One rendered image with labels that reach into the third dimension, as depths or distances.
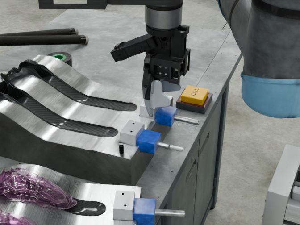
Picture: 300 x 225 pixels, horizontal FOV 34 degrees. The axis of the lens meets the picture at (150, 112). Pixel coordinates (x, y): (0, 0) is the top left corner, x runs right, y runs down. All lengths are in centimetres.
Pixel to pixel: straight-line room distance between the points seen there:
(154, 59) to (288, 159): 35
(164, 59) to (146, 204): 30
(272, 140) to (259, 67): 218
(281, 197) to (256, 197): 147
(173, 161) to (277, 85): 72
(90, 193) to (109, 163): 9
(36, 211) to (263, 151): 176
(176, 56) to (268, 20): 62
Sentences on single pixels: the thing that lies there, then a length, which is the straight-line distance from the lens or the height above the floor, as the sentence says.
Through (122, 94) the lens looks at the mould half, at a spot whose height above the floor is 89.
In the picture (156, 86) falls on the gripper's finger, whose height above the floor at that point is 98.
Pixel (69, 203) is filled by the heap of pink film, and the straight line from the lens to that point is 95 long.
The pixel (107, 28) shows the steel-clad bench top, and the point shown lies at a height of 80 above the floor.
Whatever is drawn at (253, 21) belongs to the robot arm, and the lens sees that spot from 44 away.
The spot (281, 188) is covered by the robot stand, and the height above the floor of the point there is 99.
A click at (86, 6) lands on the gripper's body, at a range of 40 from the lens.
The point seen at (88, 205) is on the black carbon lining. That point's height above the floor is 85.
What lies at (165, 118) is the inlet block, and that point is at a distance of 111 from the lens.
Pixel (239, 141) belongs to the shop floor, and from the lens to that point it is 258.
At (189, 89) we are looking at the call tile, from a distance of 134.
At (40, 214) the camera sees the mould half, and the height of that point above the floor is 88.
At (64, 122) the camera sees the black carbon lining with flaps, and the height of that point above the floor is 88.
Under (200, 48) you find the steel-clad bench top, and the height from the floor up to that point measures 80.
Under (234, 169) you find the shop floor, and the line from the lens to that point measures 240.
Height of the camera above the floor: 152
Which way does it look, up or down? 33 degrees down
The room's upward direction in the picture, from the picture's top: straight up
